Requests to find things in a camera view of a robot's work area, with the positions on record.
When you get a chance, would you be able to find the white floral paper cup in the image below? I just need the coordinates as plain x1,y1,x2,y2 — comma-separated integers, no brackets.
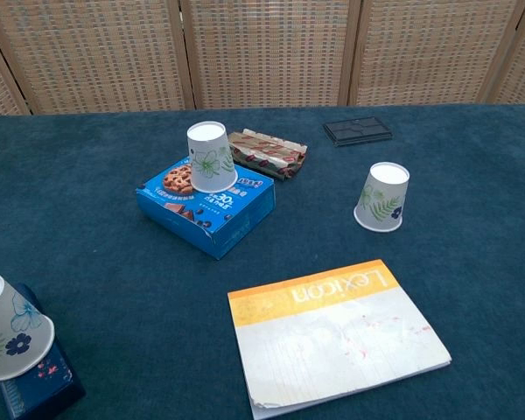
353,161,410,234
0,272,56,382
185,121,239,194

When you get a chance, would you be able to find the blue cookie box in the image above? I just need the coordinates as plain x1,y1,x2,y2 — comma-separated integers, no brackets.
135,156,277,262

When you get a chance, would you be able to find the dark blue patterned box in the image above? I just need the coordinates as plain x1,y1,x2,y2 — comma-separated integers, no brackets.
0,282,88,420

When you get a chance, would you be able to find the brown red snack wrapper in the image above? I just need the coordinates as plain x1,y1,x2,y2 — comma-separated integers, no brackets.
226,128,309,183

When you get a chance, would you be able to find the black plastic tray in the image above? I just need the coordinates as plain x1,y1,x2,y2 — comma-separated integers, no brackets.
322,115,394,148

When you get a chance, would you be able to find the orange white Lexicon notebook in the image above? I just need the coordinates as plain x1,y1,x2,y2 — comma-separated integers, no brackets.
227,258,453,420

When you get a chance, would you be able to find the teal tablecloth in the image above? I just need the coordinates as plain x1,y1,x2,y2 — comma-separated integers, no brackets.
0,102,525,420

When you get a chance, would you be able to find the woven wooden folding screen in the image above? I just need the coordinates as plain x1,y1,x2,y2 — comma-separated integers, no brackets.
0,0,525,117

